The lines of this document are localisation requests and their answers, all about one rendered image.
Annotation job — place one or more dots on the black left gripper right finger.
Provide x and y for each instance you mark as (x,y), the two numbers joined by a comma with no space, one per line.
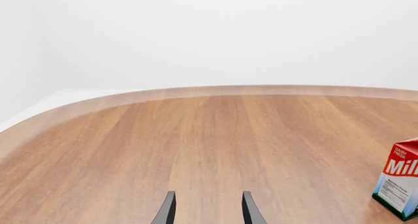
(250,210)

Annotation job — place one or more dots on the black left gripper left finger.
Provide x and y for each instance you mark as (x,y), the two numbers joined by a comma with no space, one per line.
(167,210)

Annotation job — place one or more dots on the red and white milk carton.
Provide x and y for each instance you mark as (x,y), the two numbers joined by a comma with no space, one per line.
(400,182)

